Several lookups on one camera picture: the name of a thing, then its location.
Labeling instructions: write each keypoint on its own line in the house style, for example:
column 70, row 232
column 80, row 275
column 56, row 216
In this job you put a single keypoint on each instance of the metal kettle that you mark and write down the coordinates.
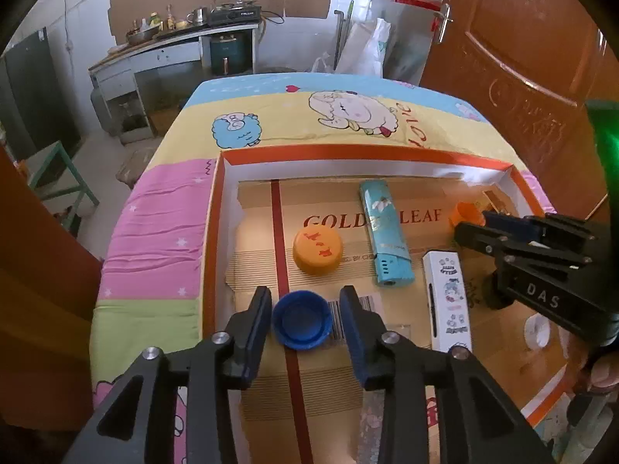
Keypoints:
column 197, row 16

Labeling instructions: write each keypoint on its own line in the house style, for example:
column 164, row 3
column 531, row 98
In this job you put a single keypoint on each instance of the red door sticker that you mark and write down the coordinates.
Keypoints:
column 416, row 1

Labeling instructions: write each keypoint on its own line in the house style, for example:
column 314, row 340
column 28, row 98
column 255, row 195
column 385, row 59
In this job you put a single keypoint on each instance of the orange bottle cap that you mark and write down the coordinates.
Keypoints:
column 463, row 213

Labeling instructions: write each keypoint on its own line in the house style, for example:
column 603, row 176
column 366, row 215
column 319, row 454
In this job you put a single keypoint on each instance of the cartoon sheep printed blanket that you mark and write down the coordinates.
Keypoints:
column 159, row 232

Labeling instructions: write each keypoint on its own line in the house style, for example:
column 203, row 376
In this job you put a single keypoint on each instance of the white bottle cap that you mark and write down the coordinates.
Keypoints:
column 537, row 331

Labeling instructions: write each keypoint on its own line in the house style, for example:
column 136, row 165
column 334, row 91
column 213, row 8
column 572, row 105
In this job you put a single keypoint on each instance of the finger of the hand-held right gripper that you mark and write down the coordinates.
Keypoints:
column 478, row 237
column 505, row 221

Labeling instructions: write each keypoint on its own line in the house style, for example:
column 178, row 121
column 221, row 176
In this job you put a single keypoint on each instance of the green wooden stool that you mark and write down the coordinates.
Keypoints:
column 58, row 176

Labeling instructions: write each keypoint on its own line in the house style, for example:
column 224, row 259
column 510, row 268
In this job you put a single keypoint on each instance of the gold and brown box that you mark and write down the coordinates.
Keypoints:
column 498, row 200

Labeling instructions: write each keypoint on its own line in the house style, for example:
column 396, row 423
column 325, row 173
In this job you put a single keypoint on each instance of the yellow oil bottle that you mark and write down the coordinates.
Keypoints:
column 170, row 19

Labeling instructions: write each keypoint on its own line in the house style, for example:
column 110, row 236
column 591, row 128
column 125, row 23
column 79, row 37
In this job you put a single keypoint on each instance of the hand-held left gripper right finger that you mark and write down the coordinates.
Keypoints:
column 353, row 338

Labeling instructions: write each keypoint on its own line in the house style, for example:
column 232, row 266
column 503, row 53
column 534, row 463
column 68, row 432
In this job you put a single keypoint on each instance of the person's right hand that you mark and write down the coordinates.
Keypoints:
column 602, row 372

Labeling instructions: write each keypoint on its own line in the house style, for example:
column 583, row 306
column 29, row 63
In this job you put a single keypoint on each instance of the white cartoon cat box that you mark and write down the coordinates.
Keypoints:
column 449, row 299

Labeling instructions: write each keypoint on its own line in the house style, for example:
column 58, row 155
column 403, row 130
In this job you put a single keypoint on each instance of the yellow bottle cap red print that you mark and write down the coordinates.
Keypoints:
column 318, row 249

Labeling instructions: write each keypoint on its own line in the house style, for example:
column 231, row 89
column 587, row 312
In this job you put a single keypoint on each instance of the dark refrigerator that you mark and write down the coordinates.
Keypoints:
column 34, row 92

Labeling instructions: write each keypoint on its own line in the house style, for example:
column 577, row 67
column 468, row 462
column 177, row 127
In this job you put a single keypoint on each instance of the clear plastic piece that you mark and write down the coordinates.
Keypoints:
column 373, row 425

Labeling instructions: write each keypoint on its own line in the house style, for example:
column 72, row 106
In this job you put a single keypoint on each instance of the metal bowl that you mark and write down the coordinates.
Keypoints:
column 141, row 35

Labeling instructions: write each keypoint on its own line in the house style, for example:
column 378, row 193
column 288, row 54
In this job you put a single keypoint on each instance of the orange rimmed cardboard tray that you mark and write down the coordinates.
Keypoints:
column 215, row 251

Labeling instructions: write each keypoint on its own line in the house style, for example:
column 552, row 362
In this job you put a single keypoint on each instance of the plain wooden door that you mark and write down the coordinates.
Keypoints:
column 43, row 299

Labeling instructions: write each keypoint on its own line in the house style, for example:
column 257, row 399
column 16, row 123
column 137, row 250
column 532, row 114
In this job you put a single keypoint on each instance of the metal pipe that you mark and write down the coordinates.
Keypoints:
column 341, row 34

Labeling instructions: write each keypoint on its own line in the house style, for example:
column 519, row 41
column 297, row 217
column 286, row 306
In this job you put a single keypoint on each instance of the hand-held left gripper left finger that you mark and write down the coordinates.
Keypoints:
column 258, row 338

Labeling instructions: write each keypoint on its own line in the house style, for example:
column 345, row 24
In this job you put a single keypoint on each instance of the dark green air fryer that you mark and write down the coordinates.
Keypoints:
column 227, row 54

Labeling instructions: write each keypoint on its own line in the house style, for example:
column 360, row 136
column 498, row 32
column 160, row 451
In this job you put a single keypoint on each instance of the blue bottle cap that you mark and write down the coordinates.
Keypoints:
column 302, row 319

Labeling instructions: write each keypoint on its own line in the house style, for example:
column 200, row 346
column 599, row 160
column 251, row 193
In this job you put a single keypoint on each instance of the kitchen counter cabinet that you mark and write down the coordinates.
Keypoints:
column 145, row 63

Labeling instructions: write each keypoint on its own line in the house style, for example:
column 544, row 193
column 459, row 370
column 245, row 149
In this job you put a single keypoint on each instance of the grey gas cylinder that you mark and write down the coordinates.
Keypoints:
column 103, row 109

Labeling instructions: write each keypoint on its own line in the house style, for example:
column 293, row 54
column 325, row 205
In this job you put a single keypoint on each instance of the teal slim box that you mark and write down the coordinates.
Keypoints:
column 384, row 232

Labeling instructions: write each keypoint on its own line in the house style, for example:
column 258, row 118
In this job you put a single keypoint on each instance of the black gas stove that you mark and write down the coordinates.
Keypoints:
column 234, row 12

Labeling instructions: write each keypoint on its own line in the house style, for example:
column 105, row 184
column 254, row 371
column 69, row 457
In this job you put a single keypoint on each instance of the white plastic bag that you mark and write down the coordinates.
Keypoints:
column 367, row 48

